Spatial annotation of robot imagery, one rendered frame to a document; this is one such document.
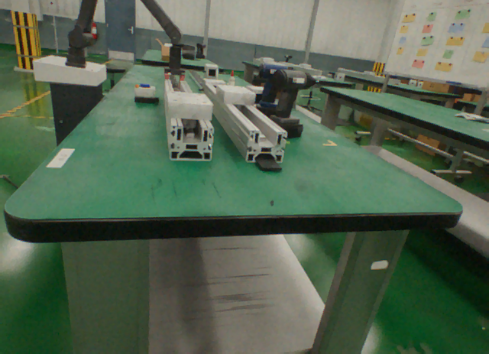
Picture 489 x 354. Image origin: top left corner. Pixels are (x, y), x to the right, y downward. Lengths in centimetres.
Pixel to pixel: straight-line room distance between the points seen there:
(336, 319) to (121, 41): 1212
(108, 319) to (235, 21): 1238
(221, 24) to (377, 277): 1218
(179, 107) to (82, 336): 56
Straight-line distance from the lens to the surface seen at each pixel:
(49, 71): 174
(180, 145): 73
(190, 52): 161
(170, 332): 107
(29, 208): 58
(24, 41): 785
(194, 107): 78
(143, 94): 135
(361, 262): 87
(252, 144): 77
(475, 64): 380
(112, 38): 1262
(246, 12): 1293
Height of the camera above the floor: 105
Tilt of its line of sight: 22 degrees down
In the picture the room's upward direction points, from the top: 8 degrees clockwise
